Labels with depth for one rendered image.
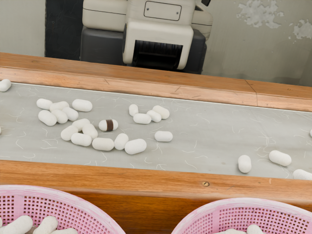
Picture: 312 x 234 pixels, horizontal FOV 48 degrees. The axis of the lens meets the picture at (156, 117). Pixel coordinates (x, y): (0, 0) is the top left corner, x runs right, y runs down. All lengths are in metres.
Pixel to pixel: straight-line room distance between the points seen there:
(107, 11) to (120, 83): 0.71
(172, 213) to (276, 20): 2.56
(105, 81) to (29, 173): 0.36
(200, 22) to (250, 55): 1.47
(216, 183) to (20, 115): 0.36
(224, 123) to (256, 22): 2.19
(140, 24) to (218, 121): 0.55
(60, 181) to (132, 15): 0.83
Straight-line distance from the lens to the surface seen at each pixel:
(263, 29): 2.90
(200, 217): 0.43
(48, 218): 0.43
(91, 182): 0.45
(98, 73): 0.78
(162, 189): 0.45
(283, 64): 3.08
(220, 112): 0.76
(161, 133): 0.59
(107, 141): 0.54
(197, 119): 0.70
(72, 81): 0.76
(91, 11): 1.45
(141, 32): 1.16
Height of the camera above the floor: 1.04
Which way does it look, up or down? 27 degrees down
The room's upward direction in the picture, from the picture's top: 10 degrees clockwise
